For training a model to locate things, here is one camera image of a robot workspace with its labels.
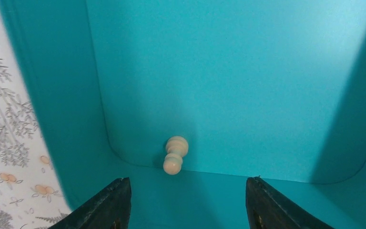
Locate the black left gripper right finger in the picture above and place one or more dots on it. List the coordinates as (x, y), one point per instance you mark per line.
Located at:
(267, 208)

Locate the floral patterned table mat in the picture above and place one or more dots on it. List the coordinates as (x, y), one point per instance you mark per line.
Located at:
(30, 193)

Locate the light pawn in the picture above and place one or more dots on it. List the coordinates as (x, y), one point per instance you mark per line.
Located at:
(176, 149)

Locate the teal plastic tray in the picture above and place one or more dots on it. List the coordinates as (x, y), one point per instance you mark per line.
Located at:
(258, 88)

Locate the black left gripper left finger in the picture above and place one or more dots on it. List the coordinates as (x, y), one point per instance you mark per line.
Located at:
(110, 208)

